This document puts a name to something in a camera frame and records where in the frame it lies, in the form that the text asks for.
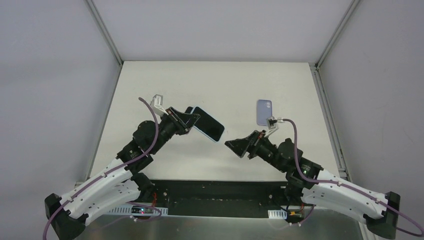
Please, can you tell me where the black phone purple frame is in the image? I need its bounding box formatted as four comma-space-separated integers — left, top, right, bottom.
184, 106, 193, 115

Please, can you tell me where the black phone light blue case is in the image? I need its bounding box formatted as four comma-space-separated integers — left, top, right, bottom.
190, 106, 225, 142

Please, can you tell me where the lavender phone case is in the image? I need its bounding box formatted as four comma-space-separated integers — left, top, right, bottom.
256, 99, 273, 126

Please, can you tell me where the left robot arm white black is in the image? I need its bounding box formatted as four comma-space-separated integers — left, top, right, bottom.
44, 107, 201, 240

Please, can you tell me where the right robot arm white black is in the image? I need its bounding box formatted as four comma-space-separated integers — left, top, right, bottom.
225, 130, 400, 240

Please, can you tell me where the right controller board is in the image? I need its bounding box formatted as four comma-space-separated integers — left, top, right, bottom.
287, 210, 304, 221

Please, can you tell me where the controller board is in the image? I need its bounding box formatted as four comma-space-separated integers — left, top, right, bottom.
287, 210, 304, 221
131, 205, 155, 215

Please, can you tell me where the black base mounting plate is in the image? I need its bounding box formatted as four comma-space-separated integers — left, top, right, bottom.
135, 179, 301, 218

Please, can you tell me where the left controller board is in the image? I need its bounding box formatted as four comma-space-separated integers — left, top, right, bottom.
131, 205, 155, 215

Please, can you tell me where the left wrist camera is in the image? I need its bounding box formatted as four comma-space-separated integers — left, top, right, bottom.
150, 94, 167, 118

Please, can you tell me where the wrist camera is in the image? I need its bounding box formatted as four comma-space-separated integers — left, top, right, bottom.
150, 94, 167, 118
265, 116, 285, 138

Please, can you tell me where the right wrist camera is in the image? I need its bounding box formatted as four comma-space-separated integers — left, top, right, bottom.
265, 116, 285, 138

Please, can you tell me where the right white cable duct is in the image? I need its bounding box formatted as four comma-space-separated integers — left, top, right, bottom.
267, 209, 288, 220

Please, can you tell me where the white cable duct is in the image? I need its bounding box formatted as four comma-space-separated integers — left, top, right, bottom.
105, 204, 169, 217
267, 209, 288, 220

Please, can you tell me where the right aluminium frame rail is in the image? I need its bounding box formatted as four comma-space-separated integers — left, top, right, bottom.
309, 63, 348, 177

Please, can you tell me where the left white cable duct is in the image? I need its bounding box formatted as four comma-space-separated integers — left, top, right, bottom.
105, 204, 169, 217

